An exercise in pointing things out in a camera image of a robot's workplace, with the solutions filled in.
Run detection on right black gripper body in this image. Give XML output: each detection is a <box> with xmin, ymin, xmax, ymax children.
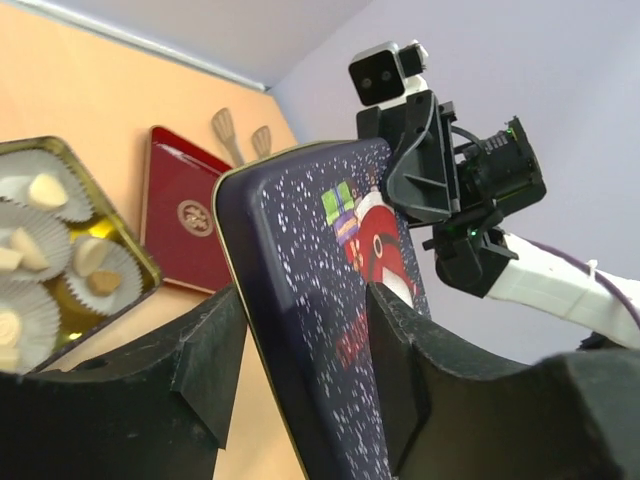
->
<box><xmin>356</xmin><ymin>101</ymin><xmax>547</xmax><ymax>297</ymax></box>

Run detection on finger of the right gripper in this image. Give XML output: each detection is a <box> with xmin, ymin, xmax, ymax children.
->
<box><xmin>382</xmin><ymin>92</ymin><xmax>454</xmax><ymax>225</ymax></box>

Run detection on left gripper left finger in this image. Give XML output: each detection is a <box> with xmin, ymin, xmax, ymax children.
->
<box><xmin>1</xmin><ymin>286</ymin><xmax>246</xmax><ymax>479</ymax></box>

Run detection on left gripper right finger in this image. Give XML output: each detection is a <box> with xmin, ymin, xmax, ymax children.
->
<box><xmin>366</xmin><ymin>284</ymin><xmax>639</xmax><ymax>479</ymax></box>

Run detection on gold tin lid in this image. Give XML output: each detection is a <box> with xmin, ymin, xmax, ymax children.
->
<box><xmin>212</xmin><ymin>139</ymin><xmax>428</xmax><ymax>479</ymax></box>

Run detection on white round chocolate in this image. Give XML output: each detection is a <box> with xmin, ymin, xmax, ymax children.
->
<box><xmin>0</xmin><ymin>347</ymin><xmax>20</xmax><ymax>373</ymax></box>

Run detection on white cylinder chocolate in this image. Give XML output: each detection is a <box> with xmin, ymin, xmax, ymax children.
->
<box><xmin>72</xmin><ymin>236</ymin><xmax>109</xmax><ymax>277</ymax></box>

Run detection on white swirl oval chocolate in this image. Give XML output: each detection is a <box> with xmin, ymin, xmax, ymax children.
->
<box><xmin>0</xmin><ymin>309</ymin><xmax>23</xmax><ymax>348</ymax></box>

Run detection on white heart chocolate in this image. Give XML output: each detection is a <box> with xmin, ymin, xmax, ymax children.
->
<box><xmin>9</xmin><ymin>227</ymin><xmax>50</xmax><ymax>271</ymax></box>

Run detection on metal tongs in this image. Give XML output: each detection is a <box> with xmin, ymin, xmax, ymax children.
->
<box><xmin>210</xmin><ymin>106</ymin><xmax>273</xmax><ymax>168</ymax></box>

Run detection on white block chocolate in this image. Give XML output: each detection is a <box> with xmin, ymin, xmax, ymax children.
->
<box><xmin>0</xmin><ymin>247</ymin><xmax>23</xmax><ymax>273</ymax></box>

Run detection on white rectangular chocolate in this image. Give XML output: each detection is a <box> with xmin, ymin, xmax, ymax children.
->
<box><xmin>27</xmin><ymin>173</ymin><xmax>69</xmax><ymax>211</ymax></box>

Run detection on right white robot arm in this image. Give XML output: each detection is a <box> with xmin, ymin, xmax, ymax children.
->
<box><xmin>357</xmin><ymin>90</ymin><xmax>639</xmax><ymax>349</ymax></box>

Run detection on square chocolate tin box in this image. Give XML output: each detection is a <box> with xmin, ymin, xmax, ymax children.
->
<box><xmin>1</xmin><ymin>136</ymin><xmax>162</xmax><ymax>374</ymax></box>

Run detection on white paper cup front-right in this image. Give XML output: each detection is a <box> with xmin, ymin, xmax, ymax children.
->
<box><xmin>63</xmin><ymin>235</ymin><xmax>142</xmax><ymax>316</ymax></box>

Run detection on white paper cup front-left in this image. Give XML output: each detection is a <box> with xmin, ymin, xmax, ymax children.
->
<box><xmin>1</xmin><ymin>281</ymin><xmax>60</xmax><ymax>374</ymax></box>

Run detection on red lacquer tray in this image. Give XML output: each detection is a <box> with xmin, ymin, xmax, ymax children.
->
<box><xmin>140</xmin><ymin>126</ymin><xmax>231</xmax><ymax>293</ymax></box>

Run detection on white paper cup centre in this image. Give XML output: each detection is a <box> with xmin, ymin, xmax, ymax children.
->
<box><xmin>1</xmin><ymin>202</ymin><xmax>72</xmax><ymax>282</ymax></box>

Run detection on white paper cup back-right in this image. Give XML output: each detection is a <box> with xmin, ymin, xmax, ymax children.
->
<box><xmin>1</xmin><ymin>149</ymin><xmax>94</xmax><ymax>222</ymax></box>

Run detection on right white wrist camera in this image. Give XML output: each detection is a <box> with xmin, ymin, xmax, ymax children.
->
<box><xmin>348</xmin><ymin>40</ymin><xmax>429</xmax><ymax>109</ymax></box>

